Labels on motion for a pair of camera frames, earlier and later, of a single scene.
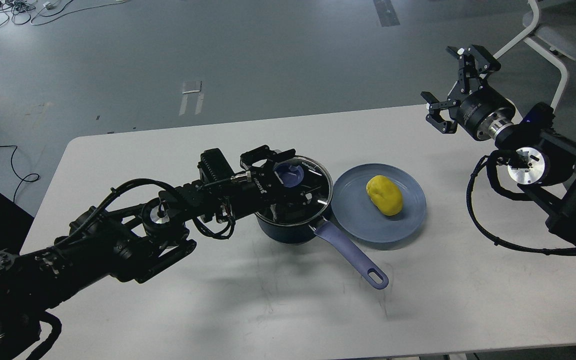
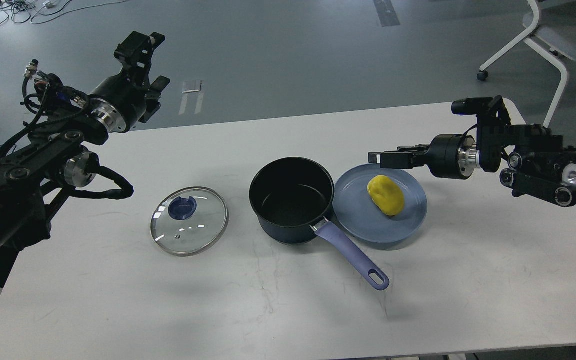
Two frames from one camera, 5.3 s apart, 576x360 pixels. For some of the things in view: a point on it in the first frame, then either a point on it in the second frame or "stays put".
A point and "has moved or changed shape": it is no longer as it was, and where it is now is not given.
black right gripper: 470,106 → 449,156
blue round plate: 354,213 stays put
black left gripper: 255,188 → 120,102
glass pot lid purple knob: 290,174 has moved or changed shape
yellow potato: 385,194 stays put
